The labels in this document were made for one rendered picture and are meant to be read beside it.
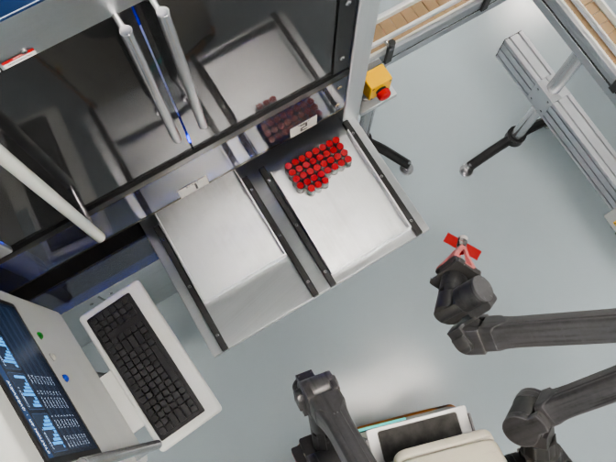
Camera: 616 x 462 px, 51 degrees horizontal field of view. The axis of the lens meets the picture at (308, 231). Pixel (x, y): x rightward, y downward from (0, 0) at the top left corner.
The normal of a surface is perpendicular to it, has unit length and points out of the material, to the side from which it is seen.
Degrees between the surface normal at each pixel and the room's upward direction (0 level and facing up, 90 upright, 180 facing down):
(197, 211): 0
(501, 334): 44
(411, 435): 0
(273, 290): 0
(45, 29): 90
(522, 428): 54
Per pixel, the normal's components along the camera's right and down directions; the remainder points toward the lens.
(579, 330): -0.57, 0.37
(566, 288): 0.01, -0.25
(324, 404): -0.11, -0.82
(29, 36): 0.51, 0.83
